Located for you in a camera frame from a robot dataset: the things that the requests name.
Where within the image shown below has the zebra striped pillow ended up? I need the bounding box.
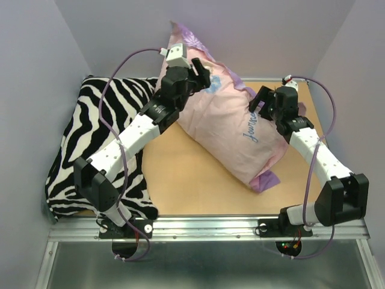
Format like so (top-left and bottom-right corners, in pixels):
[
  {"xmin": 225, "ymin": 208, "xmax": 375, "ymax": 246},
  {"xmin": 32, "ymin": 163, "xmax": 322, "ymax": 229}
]
[{"xmin": 45, "ymin": 75, "xmax": 157, "ymax": 222}]

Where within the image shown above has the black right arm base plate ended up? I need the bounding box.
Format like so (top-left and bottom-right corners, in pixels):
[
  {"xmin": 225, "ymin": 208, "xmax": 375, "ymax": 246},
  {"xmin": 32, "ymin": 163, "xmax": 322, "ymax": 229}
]
[{"xmin": 254, "ymin": 218, "xmax": 313, "ymax": 238}]

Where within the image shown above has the pink printed pillowcase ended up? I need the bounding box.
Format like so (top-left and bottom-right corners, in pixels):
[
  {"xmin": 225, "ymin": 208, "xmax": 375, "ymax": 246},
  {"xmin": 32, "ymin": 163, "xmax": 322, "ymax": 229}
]
[{"xmin": 168, "ymin": 22, "xmax": 288, "ymax": 192}]

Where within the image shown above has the aluminium front mounting rail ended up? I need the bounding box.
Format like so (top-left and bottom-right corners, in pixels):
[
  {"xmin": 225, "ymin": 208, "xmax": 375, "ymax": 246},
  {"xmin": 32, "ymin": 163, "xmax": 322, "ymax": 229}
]
[{"xmin": 48, "ymin": 215, "xmax": 369, "ymax": 242}]

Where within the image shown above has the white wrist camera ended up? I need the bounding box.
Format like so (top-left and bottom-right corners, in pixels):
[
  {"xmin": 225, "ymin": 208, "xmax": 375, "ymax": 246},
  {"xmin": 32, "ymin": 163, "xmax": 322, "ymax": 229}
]
[
  {"xmin": 159, "ymin": 43, "xmax": 189, "ymax": 67},
  {"xmin": 282, "ymin": 75, "xmax": 299, "ymax": 92}
]

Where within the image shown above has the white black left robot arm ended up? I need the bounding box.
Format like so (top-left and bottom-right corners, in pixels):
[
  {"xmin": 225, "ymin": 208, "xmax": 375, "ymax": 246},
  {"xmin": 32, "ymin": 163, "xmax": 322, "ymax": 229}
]
[{"xmin": 73, "ymin": 57, "xmax": 211, "ymax": 237}]

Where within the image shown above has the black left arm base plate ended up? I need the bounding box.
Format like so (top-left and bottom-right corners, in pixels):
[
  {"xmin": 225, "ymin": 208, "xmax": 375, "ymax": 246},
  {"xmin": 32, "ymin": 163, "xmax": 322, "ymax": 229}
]
[{"xmin": 96, "ymin": 217, "xmax": 153, "ymax": 240}]

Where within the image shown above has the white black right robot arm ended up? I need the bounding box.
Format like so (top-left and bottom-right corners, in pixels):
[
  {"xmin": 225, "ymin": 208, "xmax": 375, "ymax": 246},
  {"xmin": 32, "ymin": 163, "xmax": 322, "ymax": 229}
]
[{"xmin": 249, "ymin": 83, "xmax": 369, "ymax": 235}]

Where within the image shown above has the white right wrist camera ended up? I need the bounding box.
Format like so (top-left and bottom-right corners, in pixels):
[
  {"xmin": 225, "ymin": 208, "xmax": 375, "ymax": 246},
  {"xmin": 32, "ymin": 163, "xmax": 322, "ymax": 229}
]
[{"xmin": 282, "ymin": 75, "xmax": 299, "ymax": 92}]

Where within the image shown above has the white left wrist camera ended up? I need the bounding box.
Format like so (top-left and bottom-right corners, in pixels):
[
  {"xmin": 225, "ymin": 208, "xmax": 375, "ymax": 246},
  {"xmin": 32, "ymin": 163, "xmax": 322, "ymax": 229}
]
[{"xmin": 159, "ymin": 43, "xmax": 189, "ymax": 67}]

